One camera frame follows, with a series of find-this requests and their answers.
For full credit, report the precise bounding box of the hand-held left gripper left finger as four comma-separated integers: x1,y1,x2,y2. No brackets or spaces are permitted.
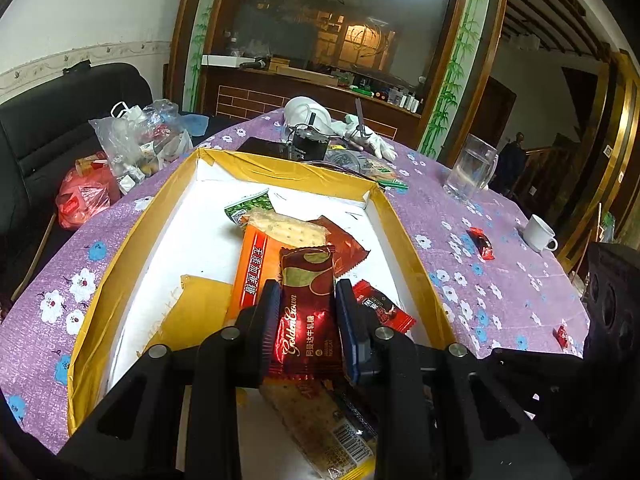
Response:
55,279,285,480

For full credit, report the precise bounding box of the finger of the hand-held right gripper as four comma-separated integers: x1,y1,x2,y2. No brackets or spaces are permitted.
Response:
487,349,588,411

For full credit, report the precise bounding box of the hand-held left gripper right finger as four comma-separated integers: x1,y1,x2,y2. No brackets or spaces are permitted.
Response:
334,277,573,480

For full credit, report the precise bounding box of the dark red nougat bar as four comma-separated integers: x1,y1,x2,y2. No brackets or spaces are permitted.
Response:
270,244,344,379

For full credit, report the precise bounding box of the orange cracker packet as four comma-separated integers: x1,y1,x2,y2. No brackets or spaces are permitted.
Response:
224,210,329,327

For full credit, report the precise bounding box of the red-brown snack packet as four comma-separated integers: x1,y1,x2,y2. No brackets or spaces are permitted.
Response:
306,214,372,281

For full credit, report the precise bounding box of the yellow-edged cracker packet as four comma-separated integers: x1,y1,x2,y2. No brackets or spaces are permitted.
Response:
259,376,377,480

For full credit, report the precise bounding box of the green yellow snack packet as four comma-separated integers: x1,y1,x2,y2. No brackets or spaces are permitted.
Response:
223,188,274,229

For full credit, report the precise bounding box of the yellow cardboard box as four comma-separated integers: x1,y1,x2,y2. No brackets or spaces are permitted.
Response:
66,147,454,437

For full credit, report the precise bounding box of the purple floral tablecloth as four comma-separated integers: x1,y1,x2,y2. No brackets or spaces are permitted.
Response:
0,107,591,456

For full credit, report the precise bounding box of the white ceramic cup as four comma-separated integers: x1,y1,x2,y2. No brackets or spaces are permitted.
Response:
522,214,559,254

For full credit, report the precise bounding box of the green cracker packet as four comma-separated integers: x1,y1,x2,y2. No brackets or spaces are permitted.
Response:
359,156,409,194

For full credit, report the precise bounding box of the black flat board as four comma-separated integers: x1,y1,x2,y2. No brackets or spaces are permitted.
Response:
237,136,296,159

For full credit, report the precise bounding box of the white work glove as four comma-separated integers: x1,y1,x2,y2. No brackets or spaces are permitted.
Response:
331,114,399,162

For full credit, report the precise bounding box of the dark figurine statue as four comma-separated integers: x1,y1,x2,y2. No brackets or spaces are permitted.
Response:
499,131,527,197

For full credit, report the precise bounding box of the black small box device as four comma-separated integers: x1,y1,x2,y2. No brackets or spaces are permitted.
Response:
291,126,329,162

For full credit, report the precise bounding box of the clear glass mug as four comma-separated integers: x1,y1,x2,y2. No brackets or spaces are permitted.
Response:
443,133,500,205

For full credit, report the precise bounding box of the blue cloth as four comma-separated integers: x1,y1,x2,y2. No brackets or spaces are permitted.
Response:
181,113,209,137

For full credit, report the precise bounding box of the white plastic container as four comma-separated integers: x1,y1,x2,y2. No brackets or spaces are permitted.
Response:
283,95,332,134

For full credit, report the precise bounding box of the red plastic bag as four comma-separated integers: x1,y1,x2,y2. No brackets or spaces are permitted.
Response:
55,156,122,232

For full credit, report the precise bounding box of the clear plastic bag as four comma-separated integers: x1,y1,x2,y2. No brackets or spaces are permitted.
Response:
89,99,194,195

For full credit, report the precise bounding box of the wooden door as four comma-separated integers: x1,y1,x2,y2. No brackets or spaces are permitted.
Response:
482,76,517,136

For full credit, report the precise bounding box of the black sofa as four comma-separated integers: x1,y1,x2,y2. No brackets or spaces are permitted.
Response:
0,62,154,306

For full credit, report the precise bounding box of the wooden framed glass partition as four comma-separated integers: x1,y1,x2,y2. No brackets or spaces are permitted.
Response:
167,0,511,161

